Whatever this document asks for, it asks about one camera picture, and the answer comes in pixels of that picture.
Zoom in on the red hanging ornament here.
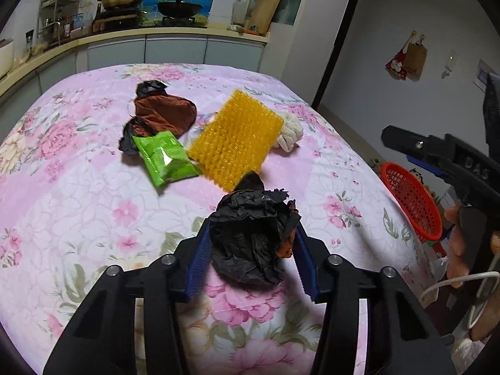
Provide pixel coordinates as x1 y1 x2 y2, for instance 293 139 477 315
385 34 413 80

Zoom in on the grey wall panel box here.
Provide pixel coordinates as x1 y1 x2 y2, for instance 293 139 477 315
473 59 496 92

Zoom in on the black plastic bag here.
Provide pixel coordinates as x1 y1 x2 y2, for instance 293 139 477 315
209 171 301 290

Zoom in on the metal spice rack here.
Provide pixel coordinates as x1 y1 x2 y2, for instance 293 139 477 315
37 0 80 48

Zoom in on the white rice cooker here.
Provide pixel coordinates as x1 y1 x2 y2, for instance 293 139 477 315
0 38 14 78

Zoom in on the white intercom phone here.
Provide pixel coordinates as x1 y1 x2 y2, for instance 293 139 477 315
442 49 458 79

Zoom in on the yellow foam net sheet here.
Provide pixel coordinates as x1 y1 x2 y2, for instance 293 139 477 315
187 90 284 192

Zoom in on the person's right hand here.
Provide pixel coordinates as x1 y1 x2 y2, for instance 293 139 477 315
442 204 500 340

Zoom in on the brown hanging paper bag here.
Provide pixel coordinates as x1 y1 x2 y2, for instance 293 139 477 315
402 34 428 80

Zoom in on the white plastic jug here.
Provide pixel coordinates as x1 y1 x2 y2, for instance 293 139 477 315
231 0 247 26

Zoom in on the cream cloth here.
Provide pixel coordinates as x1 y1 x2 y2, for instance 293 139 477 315
273 112 303 153

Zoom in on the green snack wrapper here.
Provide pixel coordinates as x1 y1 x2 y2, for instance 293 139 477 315
132 130 202 187

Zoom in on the brown and black bag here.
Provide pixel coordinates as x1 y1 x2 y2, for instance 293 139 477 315
119 80 198 155

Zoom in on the wooden cutting board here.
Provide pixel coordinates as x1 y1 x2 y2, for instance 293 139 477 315
246 0 281 37

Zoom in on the white cable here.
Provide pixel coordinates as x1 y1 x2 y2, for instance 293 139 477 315
419 271 500 331

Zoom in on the black wok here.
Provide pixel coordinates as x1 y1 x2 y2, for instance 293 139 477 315
157 0 203 19

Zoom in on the red plastic mesh basket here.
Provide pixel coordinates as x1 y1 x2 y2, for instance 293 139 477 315
381 162 443 243

